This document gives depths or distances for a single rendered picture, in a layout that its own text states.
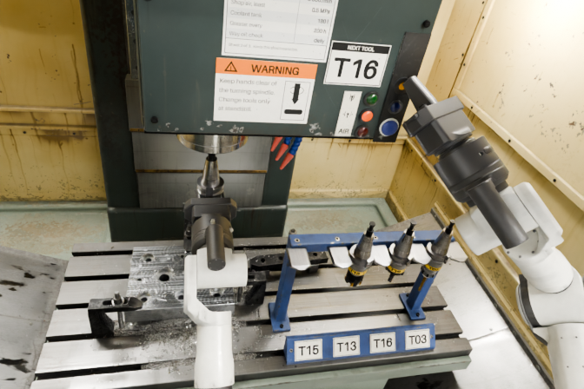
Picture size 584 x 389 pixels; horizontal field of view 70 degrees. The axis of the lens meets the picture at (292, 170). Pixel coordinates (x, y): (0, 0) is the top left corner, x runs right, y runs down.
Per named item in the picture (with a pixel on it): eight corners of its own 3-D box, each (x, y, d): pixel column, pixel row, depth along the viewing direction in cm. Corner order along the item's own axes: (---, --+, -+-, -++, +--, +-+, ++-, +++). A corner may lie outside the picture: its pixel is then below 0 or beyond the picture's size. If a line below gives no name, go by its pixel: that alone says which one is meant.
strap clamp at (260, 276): (262, 304, 128) (268, 271, 120) (219, 306, 125) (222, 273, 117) (262, 294, 131) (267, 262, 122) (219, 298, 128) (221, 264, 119)
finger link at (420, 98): (414, 73, 67) (436, 105, 66) (401, 85, 70) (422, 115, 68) (409, 75, 66) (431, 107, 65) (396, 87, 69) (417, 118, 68)
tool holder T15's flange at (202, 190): (224, 182, 104) (224, 174, 103) (222, 199, 99) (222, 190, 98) (198, 181, 103) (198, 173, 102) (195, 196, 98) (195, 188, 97)
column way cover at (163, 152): (264, 208, 164) (281, 89, 135) (136, 211, 153) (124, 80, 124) (262, 201, 168) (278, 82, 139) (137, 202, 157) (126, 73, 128)
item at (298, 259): (312, 271, 101) (312, 268, 101) (290, 272, 100) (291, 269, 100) (305, 249, 107) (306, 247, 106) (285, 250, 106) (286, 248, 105)
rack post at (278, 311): (290, 331, 122) (308, 261, 105) (272, 332, 121) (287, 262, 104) (284, 302, 130) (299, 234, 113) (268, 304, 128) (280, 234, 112)
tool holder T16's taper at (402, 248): (405, 244, 111) (413, 226, 107) (413, 257, 108) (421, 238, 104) (390, 246, 110) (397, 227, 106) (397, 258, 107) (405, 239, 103)
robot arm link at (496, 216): (500, 155, 67) (543, 217, 65) (440, 190, 71) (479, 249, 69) (499, 157, 57) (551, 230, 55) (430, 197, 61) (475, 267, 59)
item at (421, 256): (433, 264, 109) (434, 262, 109) (414, 265, 108) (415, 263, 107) (421, 245, 115) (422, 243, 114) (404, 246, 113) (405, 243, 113)
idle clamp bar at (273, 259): (325, 270, 143) (328, 258, 139) (250, 281, 135) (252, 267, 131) (320, 259, 146) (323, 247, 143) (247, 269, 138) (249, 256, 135)
